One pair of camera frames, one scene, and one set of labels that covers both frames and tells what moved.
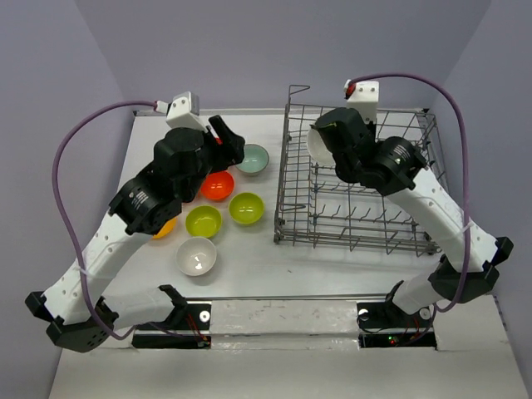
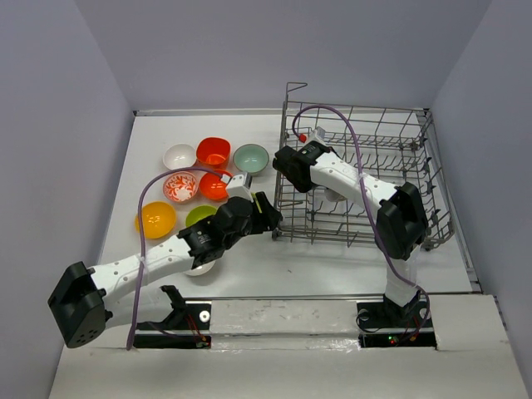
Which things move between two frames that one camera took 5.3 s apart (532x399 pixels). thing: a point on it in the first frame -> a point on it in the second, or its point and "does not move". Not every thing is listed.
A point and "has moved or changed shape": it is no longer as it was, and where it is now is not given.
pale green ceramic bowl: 256,159 does not move
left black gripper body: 216,159 -> 257,223
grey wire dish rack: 317,209 does not move
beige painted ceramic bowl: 318,149 has moved or changed shape
